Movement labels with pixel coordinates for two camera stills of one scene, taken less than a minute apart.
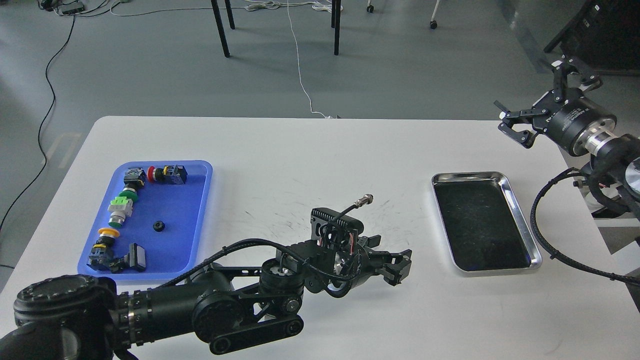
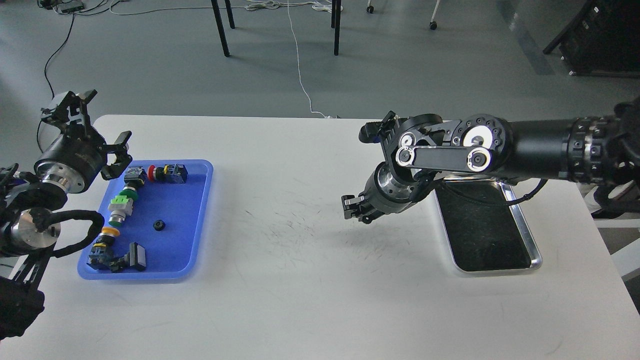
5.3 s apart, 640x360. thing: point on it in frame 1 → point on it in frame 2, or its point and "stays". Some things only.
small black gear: x=158 y=226 stays
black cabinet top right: x=605 y=37 stays
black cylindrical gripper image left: x=334 y=267 → x=74 y=159
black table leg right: x=336 y=8 stays
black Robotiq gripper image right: x=566 y=115 → x=385 y=193
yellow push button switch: x=101 y=255 stays
